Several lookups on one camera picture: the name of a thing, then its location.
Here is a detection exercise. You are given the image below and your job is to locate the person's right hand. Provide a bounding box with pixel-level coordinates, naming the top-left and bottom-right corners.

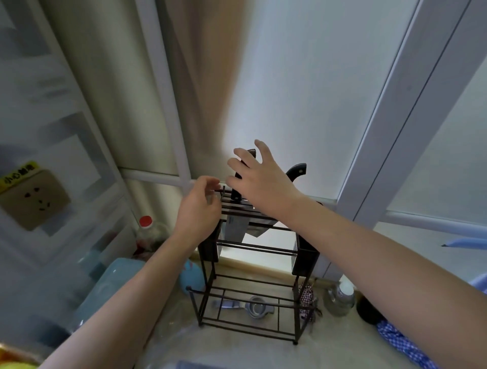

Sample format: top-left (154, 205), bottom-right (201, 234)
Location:
top-left (226, 139), bottom-right (325, 230)

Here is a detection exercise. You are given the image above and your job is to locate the person's left hand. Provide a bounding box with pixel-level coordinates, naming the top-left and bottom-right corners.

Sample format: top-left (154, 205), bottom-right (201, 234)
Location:
top-left (168, 175), bottom-right (223, 252)

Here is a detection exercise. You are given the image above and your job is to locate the black-handled cleaver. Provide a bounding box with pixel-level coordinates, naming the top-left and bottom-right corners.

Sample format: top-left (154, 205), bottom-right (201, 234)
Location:
top-left (247, 162), bottom-right (307, 239)

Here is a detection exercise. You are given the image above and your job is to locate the long narrow black-handled knife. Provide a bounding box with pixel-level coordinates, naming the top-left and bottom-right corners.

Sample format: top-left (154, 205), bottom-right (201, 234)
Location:
top-left (226, 149), bottom-right (257, 245)

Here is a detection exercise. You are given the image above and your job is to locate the black metal knife rack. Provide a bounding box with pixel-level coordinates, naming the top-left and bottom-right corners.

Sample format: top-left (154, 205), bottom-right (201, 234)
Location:
top-left (186, 185), bottom-right (320, 346)

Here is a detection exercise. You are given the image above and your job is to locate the person's left forearm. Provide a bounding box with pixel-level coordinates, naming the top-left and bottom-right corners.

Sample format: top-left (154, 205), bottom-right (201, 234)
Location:
top-left (40, 237), bottom-right (193, 369)

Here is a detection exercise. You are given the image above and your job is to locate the person's right forearm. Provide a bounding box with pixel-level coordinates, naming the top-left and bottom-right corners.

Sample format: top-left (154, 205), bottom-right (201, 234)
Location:
top-left (288, 205), bottom-right (487, 369)

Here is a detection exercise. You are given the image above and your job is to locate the black cutlery holder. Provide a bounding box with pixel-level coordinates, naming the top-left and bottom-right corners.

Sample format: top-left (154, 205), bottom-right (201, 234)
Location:
top-left (197, 222), bottom-right (221, 263)
top-left (292, 234), bottom-right (320, 277)

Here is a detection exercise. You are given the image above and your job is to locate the red-capped dark sauce bottle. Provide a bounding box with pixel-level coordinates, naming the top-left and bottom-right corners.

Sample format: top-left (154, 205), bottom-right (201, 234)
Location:
top-left (135, 215), bottom-right (170, 253)

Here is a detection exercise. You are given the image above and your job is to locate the blue spray bottle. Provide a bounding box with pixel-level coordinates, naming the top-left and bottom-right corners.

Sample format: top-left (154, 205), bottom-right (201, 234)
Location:
top-left (179, 260), bottom-right (206, 296)

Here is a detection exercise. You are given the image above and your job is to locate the light blue lidded container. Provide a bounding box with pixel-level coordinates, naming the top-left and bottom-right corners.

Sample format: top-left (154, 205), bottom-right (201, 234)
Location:
top-left (70, 257), bottom-right (147, 331)

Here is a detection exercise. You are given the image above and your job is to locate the metal lemon squeezer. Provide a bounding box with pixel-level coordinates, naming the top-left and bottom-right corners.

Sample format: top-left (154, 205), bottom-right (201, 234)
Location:
top-left (212, 296), bottom-right (274, 320)

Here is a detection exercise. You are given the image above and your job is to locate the beige curtain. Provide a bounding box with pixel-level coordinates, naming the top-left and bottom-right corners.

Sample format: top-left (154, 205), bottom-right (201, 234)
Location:
top-left (38, 0), bottom-right (256, 191)

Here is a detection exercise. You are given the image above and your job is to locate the small red checked pouch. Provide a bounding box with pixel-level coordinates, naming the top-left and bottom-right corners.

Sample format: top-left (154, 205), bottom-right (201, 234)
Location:
top-left (298, 283), bottom-right (319, 324)

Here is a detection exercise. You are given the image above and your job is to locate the glass jar white lid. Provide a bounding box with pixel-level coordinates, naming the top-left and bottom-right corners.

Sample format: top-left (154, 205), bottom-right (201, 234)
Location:
top-left (327, 279), bottom-right (357, 317)

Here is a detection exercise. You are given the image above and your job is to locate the black round jar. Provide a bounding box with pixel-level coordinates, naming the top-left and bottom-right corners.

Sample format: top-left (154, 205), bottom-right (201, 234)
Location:
top-left (356, 296), bottom-right (383, 326)

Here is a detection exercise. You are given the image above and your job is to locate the yellow warning sticker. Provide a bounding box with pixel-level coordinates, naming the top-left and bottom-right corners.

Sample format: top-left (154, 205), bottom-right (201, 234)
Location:
top-left (0, 161), bottom-right (41, 186)

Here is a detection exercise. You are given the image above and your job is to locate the blue checked cloth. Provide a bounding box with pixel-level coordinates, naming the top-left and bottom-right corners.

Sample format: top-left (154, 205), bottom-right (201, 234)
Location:
top-left (376, 272), bottom-right (487, 369)

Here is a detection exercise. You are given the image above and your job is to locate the light blue hanger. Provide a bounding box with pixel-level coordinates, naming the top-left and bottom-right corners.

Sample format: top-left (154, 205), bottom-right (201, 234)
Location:
top-left (441, 237), bottom-right (487, 251)

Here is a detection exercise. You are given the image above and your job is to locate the beige wall socket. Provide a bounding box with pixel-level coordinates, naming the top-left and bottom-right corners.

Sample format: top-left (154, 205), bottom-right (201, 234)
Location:
top-left (0, 169), bottom-right (72, 232)

